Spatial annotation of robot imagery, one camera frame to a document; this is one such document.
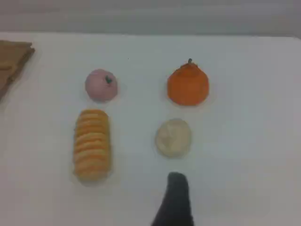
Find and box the cream white toy bun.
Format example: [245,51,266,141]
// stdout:
[154,118,192,159]

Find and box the orange toy pear-shaped fruit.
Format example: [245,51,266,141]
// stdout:
[167,58,210,107]

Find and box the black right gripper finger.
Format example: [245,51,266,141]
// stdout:
[150,171,196,226]

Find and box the pink toy peach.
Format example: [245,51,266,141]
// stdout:
[84,68,119,103]

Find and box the brown jute tote bag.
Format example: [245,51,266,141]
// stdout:
[0,40,36,103]

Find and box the long striped toy bread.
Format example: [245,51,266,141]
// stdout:
[72,108,112,183]

